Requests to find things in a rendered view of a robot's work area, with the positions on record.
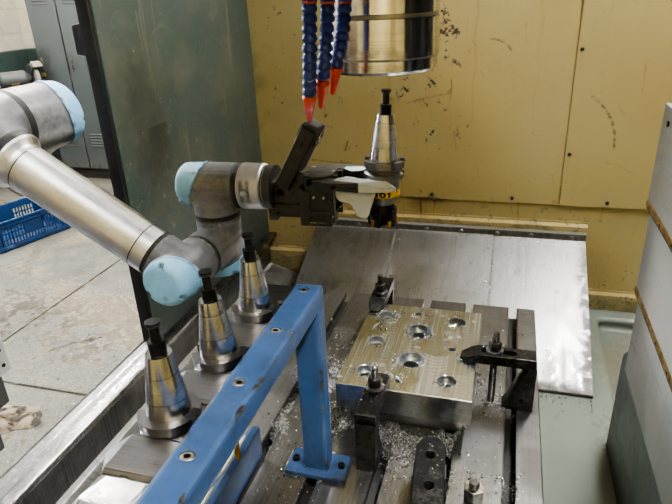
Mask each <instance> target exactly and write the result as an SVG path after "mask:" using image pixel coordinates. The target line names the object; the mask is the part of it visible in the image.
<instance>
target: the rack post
mask: <svg viewBox="0 0 672 504"><path fill-rule="evenodd" d="M296 361H297V373H298V386H299V398H300V410H301V423H302V435H303V447H304V448H300V447H296V448H295V449H294V451H293V453H292V455H291V457H290V459H289V461H288V464H287V466H286V468H285V473H286V474H290V475H297V476H300V475H301V476H305V477H306V478H312V479H317V478H318V480H319V479H321V480H322V481H323V480H324V481H328V482H333V483H338V484H344V483H345V481H346V479H347V476H348V473H349V470H350V467H351V464H352V457H351V456H346V455H340V454H334V453H332V439H331V421H330V404H329V386H328V368H327V350H326V332H325V314H324V305H322V307H321V308H320V310H319V312H318V313H317V315H316V316H315V318H314V320H313V321H312V323H311V325H310V326H309V328H308V330H307V331H306V333H305V334H304V336H303V338H302V339H301V341H300V343H299V344H298V346H297V348H296Z"/></svg>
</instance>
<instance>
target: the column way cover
mask: <svg viewBox="0 0 672 504"><path fill-rule="evenodd" d="M646 206H647V207H646V208H647V210H648V211H649V213H650V216H649V221H648V227H647V232H646V238H645V243H644V248H643V253H642V259H641V264H640V269H639V275H638V280H637V285H636V287H635V295H636V298H637V301H638V303H637V309H636V314H635V319H634V324H633V330H632V335H631V340H630V345H629V350H628V356H627V361H626V366H625V372H626V375H627V379H628V383H629V386H630V390H631V394H632V397H633V401H634V405H635V408H636V412H637V416H638V419H639V423H640V426H641V430H642V434H643V437H644V441H645V445H646V448H647V452H648V456H649V459H650V463H651V466H652V470H653V473H654V476H655V480H656V484H657V487H658V491H659V495H660V499H661V503H662V504H672V103H666V104H665V110H664V115H663V120H662V126H661V131H660V137H659V142H658V148H657V153H656V158H655V164H654V169H653V175H652V180H651V186H650V191H649V196H648V200H647V202H646Z"/></svg>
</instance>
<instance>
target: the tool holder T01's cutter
mask: <svg viewBox="0 0 672 504"><path fill-rule="evenodd" d="M368 223H370V224H371V227H374V228H381V227H382V225H387V228H388V229H389V228H392V227H394V226H396V223H398V217H397V206H396V205H395V204H392V205H389V206H378V205H375V204H372V208H371V211H370V215H369V216H368Z"/></svg>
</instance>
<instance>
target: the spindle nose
mask: <svg viewBox="0 0 672 504"><path fill-rule="evenodd" d="M440 1H441V0H352V4H351V7H352V11H351V13H349V14H350V16H351V22H350V23H349V24H350V28H351V29H350V31H349V32H348V34H349V41H348V42H347V45H348V48H347V50H346V51H345V53H346V58H345V59H344V60H343V64H344V66H343V70H342V73H341V75H345V76H394V75H406V74H415V73H421V72H426V71H430V70H432V69H434V68H435V67H436V66H437V54H438V53H439V36H440V14H439V11H440ZM338 5H339V4H338V1H337V0H335V4H334V6H335V12H334V13H333V14H334V17H335V21H334V22H333V25H334V28H335V29H334V32H333V33H332V34H333V37H334V41H333V42H332V45H333V44H334V42H335V41H336V40H335V34H336V32H337V30H336V25H337V23H338V22H337V19H336V18H337V15H338V14H339V12H338V11H337V7H338Z"/></svg>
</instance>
